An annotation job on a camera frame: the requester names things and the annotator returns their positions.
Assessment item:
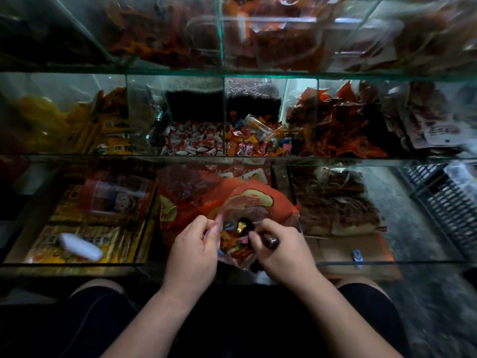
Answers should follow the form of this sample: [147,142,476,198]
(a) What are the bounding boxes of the person's left hand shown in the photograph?
[161,215,225,300]

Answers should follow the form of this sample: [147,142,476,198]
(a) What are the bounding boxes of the person's right hand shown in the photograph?
[248,219,322,292]

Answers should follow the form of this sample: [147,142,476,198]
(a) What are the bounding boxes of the dark metal scoop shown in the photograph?
[237,217,279,250]

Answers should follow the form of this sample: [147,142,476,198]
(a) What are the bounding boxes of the clear plastic bag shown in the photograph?
[214,185,301,272]

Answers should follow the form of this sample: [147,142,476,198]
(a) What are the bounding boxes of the person's left forearm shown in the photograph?
[100,285,211,358]

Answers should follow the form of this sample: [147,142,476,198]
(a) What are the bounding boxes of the person's right forearm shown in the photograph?
[271,272,406,358]

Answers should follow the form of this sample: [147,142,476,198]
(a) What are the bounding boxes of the mixed candies in clear bag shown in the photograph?
[220,225,258,262]

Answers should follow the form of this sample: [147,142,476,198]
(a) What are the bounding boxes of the red printed plastic bag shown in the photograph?
[157,166,300,252]

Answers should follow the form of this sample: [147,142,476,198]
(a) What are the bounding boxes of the person's black shorts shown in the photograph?
[66,277,411,358]

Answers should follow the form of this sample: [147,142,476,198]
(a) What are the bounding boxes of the pile of brown dried snacks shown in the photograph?
[290,168,385,237]

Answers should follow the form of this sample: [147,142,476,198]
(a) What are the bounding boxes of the pile of colourful wrapped candies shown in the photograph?
[225,113,296,158]

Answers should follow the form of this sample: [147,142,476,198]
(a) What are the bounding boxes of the pile of red-white wrapped candies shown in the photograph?
[160,121,226,157]

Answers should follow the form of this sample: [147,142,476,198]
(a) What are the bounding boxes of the clear plastic jar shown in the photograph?
[78,176,156,221]

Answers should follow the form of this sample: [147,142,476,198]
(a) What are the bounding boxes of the brown cardboard sheet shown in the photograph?
[305,230,404,281]

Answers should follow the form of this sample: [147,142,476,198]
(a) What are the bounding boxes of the clear plastic scoop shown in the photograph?
[243,114,276,143]

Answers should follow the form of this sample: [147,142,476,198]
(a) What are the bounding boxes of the white plastic scoop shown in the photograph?
[59,232,104,262]

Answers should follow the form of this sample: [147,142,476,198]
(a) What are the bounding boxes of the heap of dark seeds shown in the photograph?
[165,89,224,124]
[227,80,282,123]

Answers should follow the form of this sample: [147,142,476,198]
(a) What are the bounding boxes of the stack of yellow snack boxes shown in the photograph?
[24,182,154,264]

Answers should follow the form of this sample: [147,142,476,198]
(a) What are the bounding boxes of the pile of crinkled red packets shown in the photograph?
[286,81,389,159]

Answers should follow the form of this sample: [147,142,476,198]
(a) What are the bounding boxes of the glass display case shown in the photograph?
[0,0,477,281]

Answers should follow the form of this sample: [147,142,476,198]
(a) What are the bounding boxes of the pile of yellow snack packets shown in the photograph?
[13,87,132,156]

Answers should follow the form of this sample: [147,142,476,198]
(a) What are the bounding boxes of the black plastic crate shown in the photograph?
[398,163,477,258]

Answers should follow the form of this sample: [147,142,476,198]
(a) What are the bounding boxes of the pile of red-orange snack packets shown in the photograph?
[106,0,330,72]

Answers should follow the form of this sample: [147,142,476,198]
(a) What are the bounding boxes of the pile of white-labelled brown packets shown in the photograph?
[383,81,477,154]

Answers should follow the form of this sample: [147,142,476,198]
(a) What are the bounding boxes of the pile of brown snack packets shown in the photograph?
[333,0,477,73]

